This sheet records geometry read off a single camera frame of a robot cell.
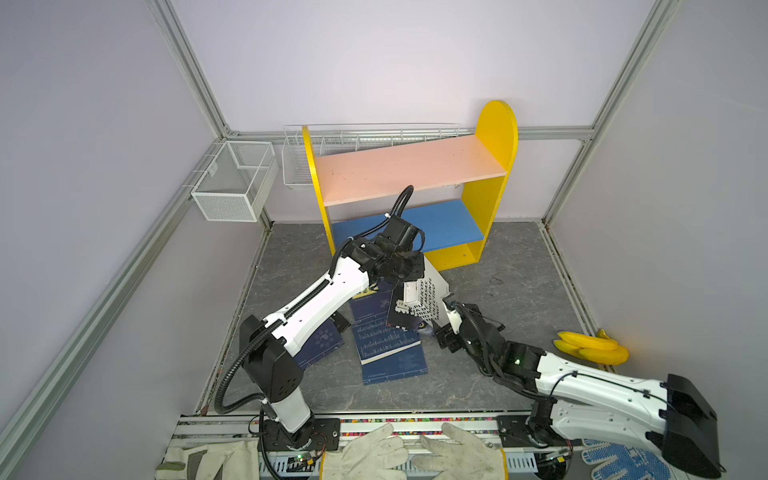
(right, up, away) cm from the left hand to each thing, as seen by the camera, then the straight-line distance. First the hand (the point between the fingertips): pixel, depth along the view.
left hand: (423, 275), depth 76 cm
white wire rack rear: (-28, +41, +18) cm, 53 cm away
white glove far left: (-44, -43, -7) cm, 61 cm away
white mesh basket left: (-62, +30, +26) cm, 74 cm away
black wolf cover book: (-4, -15, +14) cm, 21 cm away
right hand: (+7, -11, +2) cm, 13 cm away
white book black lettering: (0, -6, +2) cm, 6 cm away
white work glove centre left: (-12, -43, -5) cm, 44 cm away
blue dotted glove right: (+48, -44, -5) cm, 65 cm away
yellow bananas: (+50, -21, +7) cm, 54 cm away
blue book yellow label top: (-15, -12, +21) cm, 28 cm away
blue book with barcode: (-12, -20, +11) cm, 26 cm away
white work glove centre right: (+10, -43, -6) cm, 45 cm away
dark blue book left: (-30, -20, +13) cm, 38 cm away
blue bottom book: (-4, -26, +9) cm, 28 cm away
